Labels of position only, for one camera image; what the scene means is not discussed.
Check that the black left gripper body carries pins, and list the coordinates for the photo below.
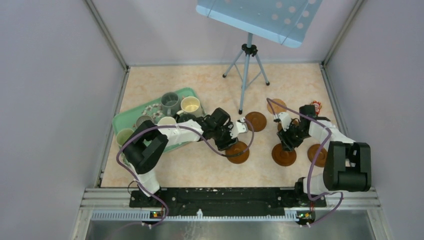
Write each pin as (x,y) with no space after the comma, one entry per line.
(222,136)

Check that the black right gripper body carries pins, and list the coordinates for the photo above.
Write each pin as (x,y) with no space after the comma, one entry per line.
(293,137)

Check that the dark brown wooden coaster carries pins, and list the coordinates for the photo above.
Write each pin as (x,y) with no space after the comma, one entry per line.
(236,154)

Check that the light tan wooden coaster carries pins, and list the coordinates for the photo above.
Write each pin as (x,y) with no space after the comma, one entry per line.
(275,106)

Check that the dark grey cup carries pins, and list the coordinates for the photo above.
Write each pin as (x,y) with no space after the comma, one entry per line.
(185,117)

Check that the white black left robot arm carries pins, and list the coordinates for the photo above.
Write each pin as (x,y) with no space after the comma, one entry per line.
(145,146)

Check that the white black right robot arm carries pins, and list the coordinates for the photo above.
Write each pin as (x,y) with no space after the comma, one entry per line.
(347,166)

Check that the cream cup with yellow inside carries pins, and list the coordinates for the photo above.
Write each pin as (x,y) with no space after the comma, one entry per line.
(190,105)

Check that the white and black cup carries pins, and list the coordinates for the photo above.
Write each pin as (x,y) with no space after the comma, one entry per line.
(166,120)

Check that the grey cup on tray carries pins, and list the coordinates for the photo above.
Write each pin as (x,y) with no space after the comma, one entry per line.
(171,104)

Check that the metallic grey cup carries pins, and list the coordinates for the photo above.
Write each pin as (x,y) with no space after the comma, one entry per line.
(143,119)

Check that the pale green cup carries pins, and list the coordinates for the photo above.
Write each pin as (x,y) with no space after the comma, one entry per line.
(123,135)

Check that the small red toy packet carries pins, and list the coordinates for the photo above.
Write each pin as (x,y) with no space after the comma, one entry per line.
(317,106)

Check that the green floral serving tray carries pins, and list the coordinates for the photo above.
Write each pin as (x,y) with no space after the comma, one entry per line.
(153,109)

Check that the blue music stand with tripod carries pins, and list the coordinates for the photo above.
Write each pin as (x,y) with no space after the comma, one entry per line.
(285,22)

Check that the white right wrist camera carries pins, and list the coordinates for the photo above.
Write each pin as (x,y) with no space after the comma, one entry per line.
(284,119)

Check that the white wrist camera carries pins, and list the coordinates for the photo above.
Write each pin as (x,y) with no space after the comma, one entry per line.
(239,127)
(284,119)

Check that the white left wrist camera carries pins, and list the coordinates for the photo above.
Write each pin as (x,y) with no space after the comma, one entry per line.
(239,127)

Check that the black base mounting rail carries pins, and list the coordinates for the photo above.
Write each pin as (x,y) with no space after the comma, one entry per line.
(225,201)

